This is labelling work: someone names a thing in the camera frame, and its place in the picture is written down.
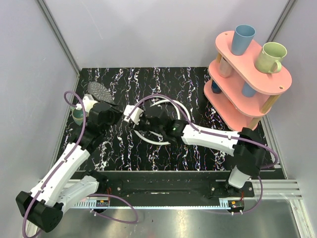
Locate grey shower head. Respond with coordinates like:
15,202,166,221
88,81,123,114

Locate white shower hose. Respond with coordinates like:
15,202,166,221
132,99,192,146

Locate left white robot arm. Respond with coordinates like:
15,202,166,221
15,102,123,237

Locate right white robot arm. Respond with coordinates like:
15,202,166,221
123,105,265,197

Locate teal ceramic cup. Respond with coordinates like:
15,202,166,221
70,106,84,126

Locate dark blue cup bottom shelf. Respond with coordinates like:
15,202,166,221
211,81,222,94

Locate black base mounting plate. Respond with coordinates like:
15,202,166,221
103,179,255,207

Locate pink cup middle shelf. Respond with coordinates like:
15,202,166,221
218,57,234,78

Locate pink three-tier shelf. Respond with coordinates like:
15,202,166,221
204,31,292,131

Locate light blue cup middle shelf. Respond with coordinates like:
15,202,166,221
242,82,256,98

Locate blue tumbler on top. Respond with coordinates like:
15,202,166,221
231,24,256,56

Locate green mug on shelf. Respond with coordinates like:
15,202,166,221
255,42,287,74

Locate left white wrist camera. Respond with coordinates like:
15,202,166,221
75,94,98,113

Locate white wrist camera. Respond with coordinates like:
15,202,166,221
123,105,144,124
75,94,98,113

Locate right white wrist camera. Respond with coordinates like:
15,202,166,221
123,105,144,124

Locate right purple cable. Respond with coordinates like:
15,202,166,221
133,95,279,215

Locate aluminium rail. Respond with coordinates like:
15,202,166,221
252,179,302,200

